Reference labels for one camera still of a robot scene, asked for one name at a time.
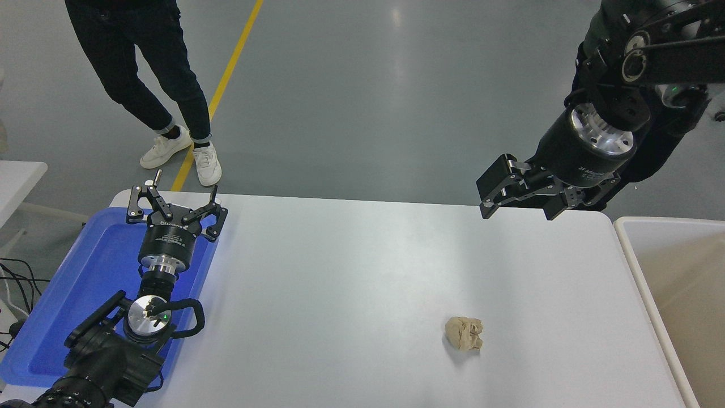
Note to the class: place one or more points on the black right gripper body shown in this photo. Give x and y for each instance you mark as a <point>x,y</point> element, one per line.
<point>572,161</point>

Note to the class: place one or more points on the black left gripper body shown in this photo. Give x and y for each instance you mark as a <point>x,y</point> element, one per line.
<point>170,235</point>

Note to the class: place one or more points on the tan paper ball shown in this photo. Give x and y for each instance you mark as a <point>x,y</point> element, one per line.
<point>463,333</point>

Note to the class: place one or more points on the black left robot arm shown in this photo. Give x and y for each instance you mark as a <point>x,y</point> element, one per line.
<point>102,362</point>

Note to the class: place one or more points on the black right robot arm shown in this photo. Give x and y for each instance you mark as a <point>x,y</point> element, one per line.
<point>668,56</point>

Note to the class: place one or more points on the blue plastic tray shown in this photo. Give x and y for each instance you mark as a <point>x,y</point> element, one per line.
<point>96,272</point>

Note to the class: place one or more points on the white side table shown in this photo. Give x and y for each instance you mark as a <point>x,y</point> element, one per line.
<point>17,181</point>

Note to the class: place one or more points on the large pale bin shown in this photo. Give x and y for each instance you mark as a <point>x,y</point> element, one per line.
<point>685,283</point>

